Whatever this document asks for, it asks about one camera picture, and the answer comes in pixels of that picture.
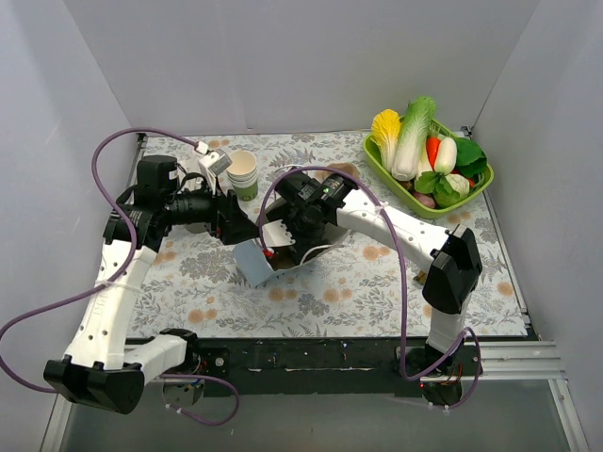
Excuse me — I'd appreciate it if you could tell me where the white paper carry bag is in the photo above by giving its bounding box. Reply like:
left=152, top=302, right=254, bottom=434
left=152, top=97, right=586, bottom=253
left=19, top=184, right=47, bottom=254
left=233, top=167, right=350, bottom=288

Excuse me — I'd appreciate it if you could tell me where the stack of paper cups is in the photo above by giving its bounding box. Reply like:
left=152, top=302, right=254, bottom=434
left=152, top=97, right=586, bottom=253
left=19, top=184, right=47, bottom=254
left=226, top=150, right=258, bottom=202

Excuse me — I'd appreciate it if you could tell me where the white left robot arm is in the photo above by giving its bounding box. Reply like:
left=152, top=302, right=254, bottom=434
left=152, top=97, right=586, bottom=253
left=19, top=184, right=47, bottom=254
left=43, top=153, right=258, bottom=414

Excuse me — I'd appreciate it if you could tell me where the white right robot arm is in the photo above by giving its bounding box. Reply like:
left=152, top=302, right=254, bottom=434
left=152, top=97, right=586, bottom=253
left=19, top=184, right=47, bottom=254
left=271, top=168, right=482, bottom=376

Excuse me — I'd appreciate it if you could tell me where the brown pulp cup carrier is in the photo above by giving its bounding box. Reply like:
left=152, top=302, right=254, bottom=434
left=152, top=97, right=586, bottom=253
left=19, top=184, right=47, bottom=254
left=328, top=163, right=360, bottom=179

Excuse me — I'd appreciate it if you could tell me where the green plastic basket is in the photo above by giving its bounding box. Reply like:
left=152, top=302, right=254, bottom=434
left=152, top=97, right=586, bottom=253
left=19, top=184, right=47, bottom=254
left=364, top=133, right=495, bottom=219

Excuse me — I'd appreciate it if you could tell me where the floral patterned table mat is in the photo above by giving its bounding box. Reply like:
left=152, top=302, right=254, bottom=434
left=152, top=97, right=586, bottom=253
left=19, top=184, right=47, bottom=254
left=127, top=131, right=528, bottom=338

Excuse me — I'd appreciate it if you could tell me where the yellow toy cabbage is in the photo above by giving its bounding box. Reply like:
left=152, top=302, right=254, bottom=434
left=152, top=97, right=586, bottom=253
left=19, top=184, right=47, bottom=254
left=371, top=109, right=401, bottom=171

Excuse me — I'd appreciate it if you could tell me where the red toy onion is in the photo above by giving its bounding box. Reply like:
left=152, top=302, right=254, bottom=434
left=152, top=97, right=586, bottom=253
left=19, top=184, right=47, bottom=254
left=402, top=181, right=436, bottom=208

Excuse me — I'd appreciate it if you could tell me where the purple toy eggplant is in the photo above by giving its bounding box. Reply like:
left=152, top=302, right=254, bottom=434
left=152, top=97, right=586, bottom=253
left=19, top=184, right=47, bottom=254
left=414, top=271, right=427, bottom=285

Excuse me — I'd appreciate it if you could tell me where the green toy napa cabbage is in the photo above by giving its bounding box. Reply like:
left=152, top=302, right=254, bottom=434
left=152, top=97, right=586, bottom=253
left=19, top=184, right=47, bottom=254
left=390, top=96, right=437, bottom=182

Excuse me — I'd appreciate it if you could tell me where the orange toy carrot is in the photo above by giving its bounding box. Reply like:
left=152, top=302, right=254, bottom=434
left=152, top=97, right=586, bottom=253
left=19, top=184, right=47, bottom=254
left=426, top=137, right=441, bottom=168

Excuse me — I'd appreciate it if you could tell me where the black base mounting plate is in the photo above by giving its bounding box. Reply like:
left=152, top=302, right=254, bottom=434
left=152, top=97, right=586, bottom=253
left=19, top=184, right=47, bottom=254
left=163, top=337, right=481, bottom=405

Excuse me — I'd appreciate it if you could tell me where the small green toy cabbage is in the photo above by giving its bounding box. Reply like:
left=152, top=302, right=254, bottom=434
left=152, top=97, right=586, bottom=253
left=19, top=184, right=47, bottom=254
left=432, top=173, right=471, bottom=208

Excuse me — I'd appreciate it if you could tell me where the white toy radish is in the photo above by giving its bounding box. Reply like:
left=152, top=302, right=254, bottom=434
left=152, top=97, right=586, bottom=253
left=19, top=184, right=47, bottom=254
left=433, top=137, right=457, bottom=175

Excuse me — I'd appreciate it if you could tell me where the green toy leafy vegetable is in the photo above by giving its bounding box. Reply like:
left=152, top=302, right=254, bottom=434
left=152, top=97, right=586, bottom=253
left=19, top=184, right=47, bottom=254
left=414, top=137, right=487, bottom=197

